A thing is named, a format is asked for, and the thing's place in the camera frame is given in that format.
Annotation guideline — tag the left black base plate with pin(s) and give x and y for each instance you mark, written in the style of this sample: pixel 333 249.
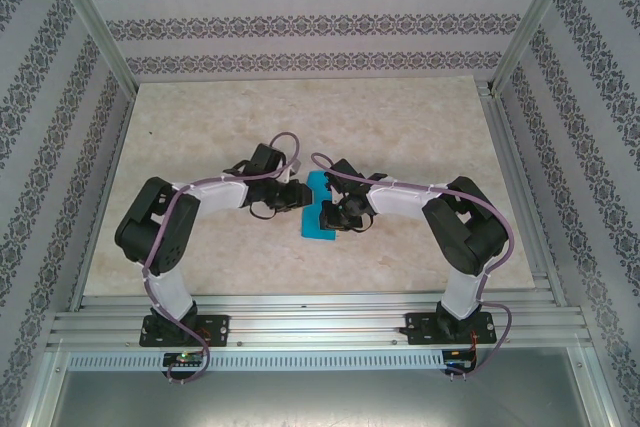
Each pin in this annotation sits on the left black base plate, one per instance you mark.
pixel 220 329

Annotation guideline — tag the right small circuit board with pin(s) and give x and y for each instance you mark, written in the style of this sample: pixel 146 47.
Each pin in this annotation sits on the right small circuit board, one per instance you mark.
pixel 457 361

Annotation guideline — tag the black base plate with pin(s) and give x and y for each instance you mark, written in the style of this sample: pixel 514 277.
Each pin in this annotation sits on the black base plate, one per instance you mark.
pixel 220 329
pixel 417 329

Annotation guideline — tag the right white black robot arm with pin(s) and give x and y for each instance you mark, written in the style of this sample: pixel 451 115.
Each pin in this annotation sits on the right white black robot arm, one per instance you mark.
pixel 395 199

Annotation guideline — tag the left small circuit board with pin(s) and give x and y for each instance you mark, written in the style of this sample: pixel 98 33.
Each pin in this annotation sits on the left small circuit board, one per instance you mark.
pixel 182 358

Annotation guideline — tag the grey metal sheet panel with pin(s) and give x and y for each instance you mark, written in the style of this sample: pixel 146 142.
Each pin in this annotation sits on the grey metal sheet panel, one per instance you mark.
pixel 320 397

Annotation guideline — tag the aluminium side rail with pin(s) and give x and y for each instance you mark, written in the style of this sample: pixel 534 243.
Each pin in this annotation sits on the aluminium side rail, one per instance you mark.
pixel 117 147
pixel 507 147

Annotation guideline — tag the small circuit board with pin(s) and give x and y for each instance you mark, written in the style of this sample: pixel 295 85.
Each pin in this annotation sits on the small circuit board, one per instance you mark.
pixel 182 358
pixel 457 361

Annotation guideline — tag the aluminium frame post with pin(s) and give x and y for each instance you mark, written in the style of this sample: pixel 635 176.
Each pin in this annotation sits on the aluminium frame post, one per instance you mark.
pixel 88 12
pixel 537 12

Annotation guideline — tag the long aluminium base rail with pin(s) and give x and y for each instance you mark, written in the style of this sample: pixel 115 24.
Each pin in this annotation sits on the long aluminium base rail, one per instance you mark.
pixel 315 322

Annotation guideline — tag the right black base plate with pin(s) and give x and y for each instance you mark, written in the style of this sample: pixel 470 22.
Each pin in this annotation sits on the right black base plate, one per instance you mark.
pixel 417 329

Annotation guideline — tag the blue cloth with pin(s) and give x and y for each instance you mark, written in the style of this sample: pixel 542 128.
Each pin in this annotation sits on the blue cloth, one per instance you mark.
pixel 312 227

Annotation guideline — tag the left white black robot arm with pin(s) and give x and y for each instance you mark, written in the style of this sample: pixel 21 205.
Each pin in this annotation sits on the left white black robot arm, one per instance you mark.
pixel 220 195

